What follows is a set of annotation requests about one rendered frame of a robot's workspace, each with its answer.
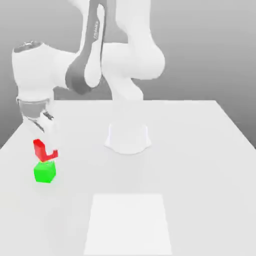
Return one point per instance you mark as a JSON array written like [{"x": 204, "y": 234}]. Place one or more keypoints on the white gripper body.
[{"x": 49, "y": 131}]

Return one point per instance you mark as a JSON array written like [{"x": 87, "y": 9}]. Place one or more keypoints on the small red cube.
[{"x": 39, "y": 149}]

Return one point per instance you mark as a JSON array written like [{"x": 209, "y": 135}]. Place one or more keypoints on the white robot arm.
[{"x": 130, "y": 60}]

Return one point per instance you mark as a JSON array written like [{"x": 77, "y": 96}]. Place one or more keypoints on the small green cube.
[{"x": 44, "y": 172}]

